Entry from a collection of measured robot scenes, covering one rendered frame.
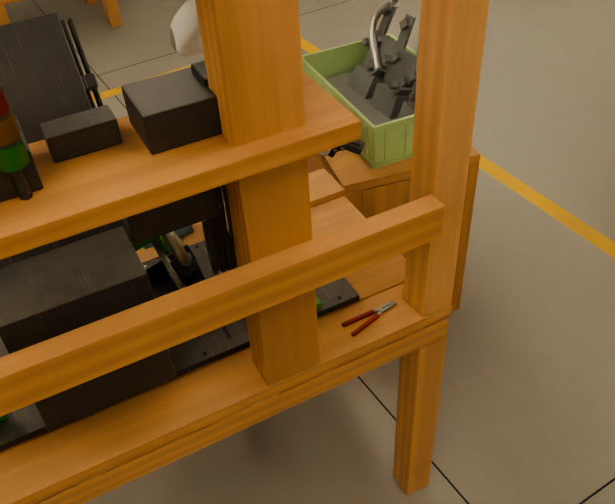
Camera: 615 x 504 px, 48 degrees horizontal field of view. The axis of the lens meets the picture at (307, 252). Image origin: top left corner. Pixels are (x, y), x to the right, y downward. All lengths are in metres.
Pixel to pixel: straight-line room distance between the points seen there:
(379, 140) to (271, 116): 1.21
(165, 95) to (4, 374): 0.55
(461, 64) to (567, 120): 3.03
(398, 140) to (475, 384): 1.00
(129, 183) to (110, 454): 0.69
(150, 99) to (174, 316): 0.39
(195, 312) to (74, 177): 0.33
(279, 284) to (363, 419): 1.37
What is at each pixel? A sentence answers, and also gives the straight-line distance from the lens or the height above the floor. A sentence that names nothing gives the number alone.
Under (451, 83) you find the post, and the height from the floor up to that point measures 1.53.
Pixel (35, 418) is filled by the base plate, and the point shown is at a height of 0.90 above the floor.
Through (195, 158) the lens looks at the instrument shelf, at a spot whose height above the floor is 1.54.
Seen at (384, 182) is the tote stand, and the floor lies 0.76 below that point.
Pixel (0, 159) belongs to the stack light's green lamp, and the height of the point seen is 1.63.
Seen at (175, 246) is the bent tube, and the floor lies 1.13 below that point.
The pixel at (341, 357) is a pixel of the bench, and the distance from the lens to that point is 1.70.
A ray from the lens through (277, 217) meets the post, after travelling 1.32.
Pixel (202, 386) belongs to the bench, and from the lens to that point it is 1.67.
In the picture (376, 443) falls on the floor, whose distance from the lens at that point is 2.60.
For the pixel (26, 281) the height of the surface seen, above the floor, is 1.24.
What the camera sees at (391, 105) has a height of 0.89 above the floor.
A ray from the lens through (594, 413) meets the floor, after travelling 2.82.
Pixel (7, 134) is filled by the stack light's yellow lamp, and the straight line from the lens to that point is 1.11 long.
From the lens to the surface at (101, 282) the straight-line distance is 1.44.
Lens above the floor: 2.18
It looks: 41 degrees down
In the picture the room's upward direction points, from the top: 4 degrees counter-clockwise
